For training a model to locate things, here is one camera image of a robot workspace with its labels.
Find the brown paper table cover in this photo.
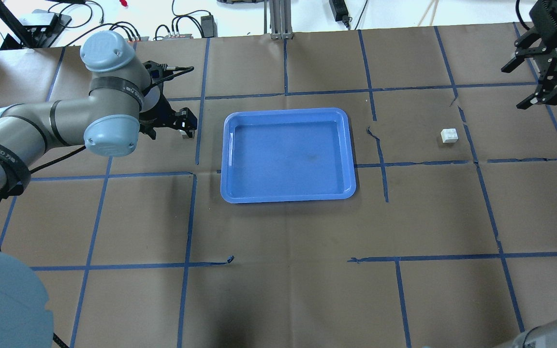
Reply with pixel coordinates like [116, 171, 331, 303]
[0, 23, 557, 348]

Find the black power adapter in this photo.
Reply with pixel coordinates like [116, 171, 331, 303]
[200, 14, 218, 38]

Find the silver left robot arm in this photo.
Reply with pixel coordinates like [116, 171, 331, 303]
[0, 30, 198, 348]

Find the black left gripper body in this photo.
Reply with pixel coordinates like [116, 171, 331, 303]
[139, 84, 176, 140]

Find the blue plastic tray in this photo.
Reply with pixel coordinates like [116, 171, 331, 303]
[220, 108, 357, 203]

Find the aluminium frame post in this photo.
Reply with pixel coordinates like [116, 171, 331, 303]
[263, 0, 294, 40]

